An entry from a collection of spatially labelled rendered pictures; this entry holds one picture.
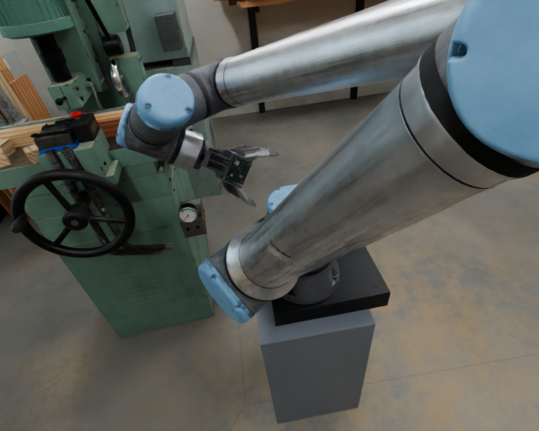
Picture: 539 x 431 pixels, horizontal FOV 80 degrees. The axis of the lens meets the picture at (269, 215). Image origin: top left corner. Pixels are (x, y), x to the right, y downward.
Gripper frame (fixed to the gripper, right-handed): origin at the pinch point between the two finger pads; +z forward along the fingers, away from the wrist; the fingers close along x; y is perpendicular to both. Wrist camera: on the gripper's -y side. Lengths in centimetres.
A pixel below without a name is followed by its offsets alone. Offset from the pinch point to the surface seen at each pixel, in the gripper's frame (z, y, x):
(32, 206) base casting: -52, -37, -38
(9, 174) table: -59, -35, -29
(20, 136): -61, -48, -20
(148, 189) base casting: -22.8, -30.8, -19.8
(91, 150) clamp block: -40.8, -18.2, -11.2
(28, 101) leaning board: -95, -218, -30
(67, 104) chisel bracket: -51, -38, -5
